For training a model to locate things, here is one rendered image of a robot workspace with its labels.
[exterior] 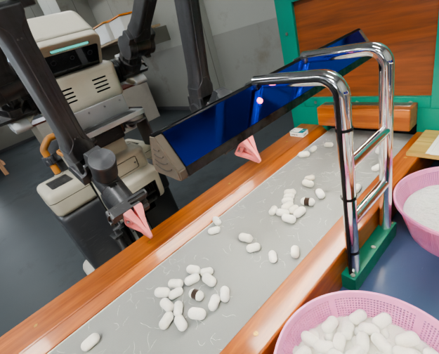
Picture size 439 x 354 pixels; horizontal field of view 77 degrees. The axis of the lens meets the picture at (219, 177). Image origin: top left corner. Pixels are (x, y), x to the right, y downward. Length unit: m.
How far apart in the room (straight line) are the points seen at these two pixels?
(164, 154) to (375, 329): 0.43
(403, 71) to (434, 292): 0.62
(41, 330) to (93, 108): 0.67
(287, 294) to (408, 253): 0.31
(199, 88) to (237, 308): 0.58
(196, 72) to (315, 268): 0.58
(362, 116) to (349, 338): 0.70
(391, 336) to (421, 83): 0.71
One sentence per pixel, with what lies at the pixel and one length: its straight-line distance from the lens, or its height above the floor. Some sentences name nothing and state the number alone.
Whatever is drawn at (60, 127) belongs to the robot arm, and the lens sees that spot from 0.67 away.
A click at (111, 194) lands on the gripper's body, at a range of 0.68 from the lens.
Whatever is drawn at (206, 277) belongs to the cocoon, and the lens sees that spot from 0.64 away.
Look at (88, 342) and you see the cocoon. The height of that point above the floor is 0.76.
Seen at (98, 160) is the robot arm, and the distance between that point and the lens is 0.64.
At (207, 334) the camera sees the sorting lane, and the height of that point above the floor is 0.74.
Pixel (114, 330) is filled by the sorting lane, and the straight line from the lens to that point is 0.69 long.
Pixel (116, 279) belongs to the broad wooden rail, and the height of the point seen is 0.77.
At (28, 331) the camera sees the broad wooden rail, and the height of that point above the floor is 0.76.
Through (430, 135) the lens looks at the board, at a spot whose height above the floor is 0.78.
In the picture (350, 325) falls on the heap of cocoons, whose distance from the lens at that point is 0.56.
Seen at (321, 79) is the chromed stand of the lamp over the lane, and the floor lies 1.11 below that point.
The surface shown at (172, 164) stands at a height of 1.07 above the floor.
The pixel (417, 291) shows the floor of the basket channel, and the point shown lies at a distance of 0.70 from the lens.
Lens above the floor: 1.22
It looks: 28 degrees down
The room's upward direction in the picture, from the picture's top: 18 degrees counter-clockwise
